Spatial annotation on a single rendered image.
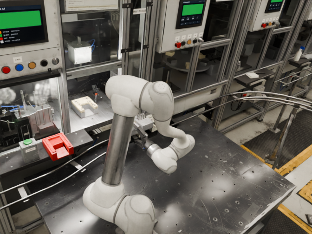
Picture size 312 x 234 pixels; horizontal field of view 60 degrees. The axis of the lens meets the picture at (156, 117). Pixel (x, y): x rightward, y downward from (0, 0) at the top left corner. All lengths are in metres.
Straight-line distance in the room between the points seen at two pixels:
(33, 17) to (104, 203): 0.94
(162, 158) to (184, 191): 0.31
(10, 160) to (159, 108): 0.92
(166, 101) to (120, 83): 0.22
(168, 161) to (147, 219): 0.39
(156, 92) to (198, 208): 0.88
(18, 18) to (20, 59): 0.20
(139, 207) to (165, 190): 0.47
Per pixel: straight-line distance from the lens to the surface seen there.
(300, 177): 3.41
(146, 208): 1.37
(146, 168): 1.91
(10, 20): 1.40
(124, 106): 1.22
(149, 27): 1.81
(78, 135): 1.81
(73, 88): 2.21
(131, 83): 1.21
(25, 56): 1.50
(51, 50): 1.52
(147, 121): 1.91
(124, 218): 1.41
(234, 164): 2.12
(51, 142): 1.72
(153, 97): 1.14
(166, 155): 1.64
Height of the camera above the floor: 2.05
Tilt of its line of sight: 35 degrees down
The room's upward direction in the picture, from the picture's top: 8 degrees clockwise
